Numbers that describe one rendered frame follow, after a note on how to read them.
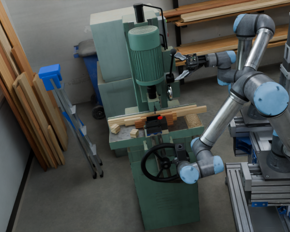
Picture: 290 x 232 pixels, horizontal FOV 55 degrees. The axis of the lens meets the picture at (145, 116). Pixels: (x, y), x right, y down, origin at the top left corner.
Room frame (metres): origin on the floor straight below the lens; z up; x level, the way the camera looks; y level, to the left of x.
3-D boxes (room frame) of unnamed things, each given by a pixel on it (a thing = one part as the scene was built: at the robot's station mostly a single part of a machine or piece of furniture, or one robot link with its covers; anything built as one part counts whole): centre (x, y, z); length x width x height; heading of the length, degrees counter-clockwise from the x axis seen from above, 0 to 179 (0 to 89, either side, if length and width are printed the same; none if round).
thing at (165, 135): (1.39, -0.05, 0.92); 0.15 x 0.13 x 0.09; 90
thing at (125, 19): (1.88, -0.07, 1.16); 0.22 x 0.22 x 0.72; 0
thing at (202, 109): (1.59, -0.14, 0.92); 0.55 x 0.02 x 0.04; 90
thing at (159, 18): (1.91, -0.21, 1.40); 0.10 x 0.06 x 0.16; 0
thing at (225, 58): (1.47, -0.49, 1.30); 0.11 x 0.08 x 0.09; 90
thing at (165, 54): (1.80, -0.22, 1.23); 0.09 x 0.08 x 0.15; 0
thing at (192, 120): (1.50, -0.30, 0.92); 0.14 x 0.09 x 0.04; 0
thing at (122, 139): (1.48, -0.05, 0.87); 0.61 x 0.30 x 0.06; 90
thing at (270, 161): (1.09, -0.68, 0.87); 0.15 x 0.15 x 0.10
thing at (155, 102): (1.61, -0.07, 1.03); 0.14 x 0.07 x 0.09; 0
